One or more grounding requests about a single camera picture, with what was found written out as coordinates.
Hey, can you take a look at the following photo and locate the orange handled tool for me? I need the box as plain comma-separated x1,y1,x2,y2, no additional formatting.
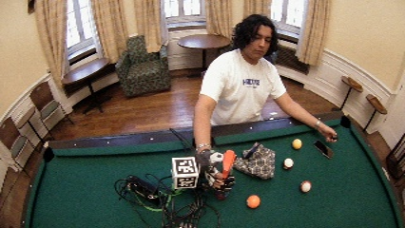
215,149,239,200

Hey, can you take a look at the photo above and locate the black smartphone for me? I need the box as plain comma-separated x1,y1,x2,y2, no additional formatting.
313,140,335,160

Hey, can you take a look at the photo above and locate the white marker cube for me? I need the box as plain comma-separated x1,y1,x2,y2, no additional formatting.
170,156,200,190

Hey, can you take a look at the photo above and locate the orange billiard ball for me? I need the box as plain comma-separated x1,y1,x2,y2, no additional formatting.
245,194,263,210

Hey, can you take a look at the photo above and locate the black white patterned pouch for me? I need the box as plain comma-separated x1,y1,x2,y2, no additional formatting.
233,142,277,181

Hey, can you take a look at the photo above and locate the small wooden stand table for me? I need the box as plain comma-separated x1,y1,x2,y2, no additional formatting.
364,93,389,132
339,75,365,112

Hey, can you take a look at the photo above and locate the black metal rack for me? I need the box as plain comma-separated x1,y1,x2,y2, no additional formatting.
385,132,405,182

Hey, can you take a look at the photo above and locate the black electronics box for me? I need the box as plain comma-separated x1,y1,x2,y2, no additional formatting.
126,175,163,201

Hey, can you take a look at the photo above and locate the dark radiator cover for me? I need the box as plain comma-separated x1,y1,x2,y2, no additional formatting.
275,45,312,76

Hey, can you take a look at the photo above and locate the person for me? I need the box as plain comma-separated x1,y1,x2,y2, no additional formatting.
192,13,341,195

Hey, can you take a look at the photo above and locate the white t-shirt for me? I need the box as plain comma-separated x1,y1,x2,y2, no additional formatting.
199,48,289,126

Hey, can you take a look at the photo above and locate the beige curtain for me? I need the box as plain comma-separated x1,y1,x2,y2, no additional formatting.
35,0,70,84
241,0,272,19
134,0,166,54
204,0,235,40
90,0,130,64
296,0,333,67

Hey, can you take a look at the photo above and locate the window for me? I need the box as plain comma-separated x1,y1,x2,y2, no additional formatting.
163,0,208,30
269,0,308,40
64,0,102,59

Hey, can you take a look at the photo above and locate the green patterned armchair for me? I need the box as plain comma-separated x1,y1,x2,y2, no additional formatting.
114,34,174,98

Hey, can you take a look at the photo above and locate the round wooden table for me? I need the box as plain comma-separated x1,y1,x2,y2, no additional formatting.
176,33,233,79

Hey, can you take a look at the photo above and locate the wooden side table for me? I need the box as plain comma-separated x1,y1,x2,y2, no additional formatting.
62,57,115,115

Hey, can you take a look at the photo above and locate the wooden chair with metal legs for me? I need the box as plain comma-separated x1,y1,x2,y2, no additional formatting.
0,116,39,179
28,80,76,141

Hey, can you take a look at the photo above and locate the black cable bundle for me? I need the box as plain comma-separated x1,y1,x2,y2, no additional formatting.
114,173,223,228

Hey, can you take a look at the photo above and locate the silver bracelet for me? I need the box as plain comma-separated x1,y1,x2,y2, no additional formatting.
195,142,213,152

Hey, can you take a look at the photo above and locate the thin black cable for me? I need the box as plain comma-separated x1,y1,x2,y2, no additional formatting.
168,127,195,152

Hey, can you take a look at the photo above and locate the green cable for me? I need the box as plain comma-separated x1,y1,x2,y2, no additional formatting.
134,189,184,213

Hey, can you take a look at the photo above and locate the dark wooden pool table rail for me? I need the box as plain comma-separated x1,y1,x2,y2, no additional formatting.
42,110,357,158

